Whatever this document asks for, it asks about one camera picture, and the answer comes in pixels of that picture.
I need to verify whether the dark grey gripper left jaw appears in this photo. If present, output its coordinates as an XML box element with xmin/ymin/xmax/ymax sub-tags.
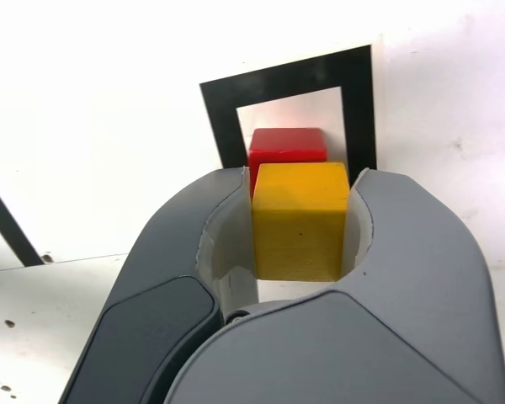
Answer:
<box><xmin>61</xmin><ymin>165</ymin><xmax>261</xmax><ymax>404</ymax></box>

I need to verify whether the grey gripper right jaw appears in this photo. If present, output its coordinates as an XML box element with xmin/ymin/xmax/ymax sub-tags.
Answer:
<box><xmin>163</xmin><ymin>167</ymin><xmax>505</xmax><ymax>404</ymax></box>

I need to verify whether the yellow cube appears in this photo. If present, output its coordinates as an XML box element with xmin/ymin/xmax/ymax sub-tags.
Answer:
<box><xmin>251</xmin><ymin>162</ymin><xmax>349</xmax><ymax>281</ymax></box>

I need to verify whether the red cube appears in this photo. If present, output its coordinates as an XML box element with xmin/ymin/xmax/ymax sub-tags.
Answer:
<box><xmin>247</xmin><ymin>127</ymin><xmax>329</xmax><ymax>199</ymax></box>

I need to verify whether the black tape square outline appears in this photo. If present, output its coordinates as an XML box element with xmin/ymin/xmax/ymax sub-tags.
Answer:
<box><xmin>199</xmin><ymin>43</ymin><xmax>378</xmax><ymax>178</ymax></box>

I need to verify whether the black tape strip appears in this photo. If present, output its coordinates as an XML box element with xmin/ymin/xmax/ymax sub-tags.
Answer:
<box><xmin>0</xmin><ymin>172</ymin><xmax>47</xmax><ymax>271</ymax></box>

